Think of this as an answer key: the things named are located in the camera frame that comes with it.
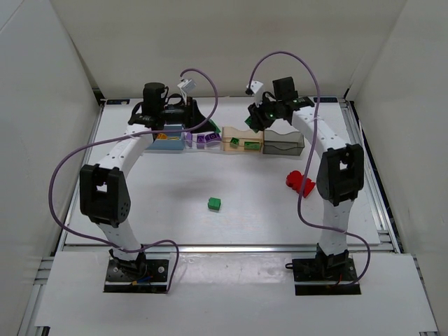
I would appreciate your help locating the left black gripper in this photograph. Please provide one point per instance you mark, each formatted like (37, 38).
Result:
(191, 114)

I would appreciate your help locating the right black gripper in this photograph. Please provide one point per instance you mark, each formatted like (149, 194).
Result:
(257, 117)

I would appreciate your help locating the purple lego block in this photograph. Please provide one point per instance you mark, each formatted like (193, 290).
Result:
(208, 138)
(189, 139)

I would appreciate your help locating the red lego block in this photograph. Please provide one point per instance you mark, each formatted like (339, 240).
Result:
(294, 181)

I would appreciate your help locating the small green lego block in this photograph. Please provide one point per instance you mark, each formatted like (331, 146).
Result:
(214, 204)

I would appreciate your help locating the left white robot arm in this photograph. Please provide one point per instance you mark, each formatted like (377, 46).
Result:
(104, 196)

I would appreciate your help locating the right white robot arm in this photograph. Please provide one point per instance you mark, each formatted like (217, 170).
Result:
(341, 170)

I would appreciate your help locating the clear container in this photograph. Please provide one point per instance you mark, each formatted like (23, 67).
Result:
(205, 147)

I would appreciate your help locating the orange container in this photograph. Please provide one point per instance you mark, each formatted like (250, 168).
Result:
(242, 135)

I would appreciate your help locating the blue container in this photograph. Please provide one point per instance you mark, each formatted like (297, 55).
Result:
(169, 145)

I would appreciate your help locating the grey container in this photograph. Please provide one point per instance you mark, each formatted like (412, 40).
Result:
(291, 143)

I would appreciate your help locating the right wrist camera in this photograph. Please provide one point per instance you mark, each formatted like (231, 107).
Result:
(256, 90)

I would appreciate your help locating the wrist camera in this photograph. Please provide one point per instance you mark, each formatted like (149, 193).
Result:
(187, 85)
(256, 90)

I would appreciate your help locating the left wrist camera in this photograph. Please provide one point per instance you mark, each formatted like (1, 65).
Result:
(187, 85)

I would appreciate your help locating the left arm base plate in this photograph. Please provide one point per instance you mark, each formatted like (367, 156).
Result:
(153, 278)

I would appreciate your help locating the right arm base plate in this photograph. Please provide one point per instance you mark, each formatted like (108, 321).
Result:
(310, 280)

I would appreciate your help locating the aluminium table rail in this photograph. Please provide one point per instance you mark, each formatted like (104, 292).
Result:
(213, 248)

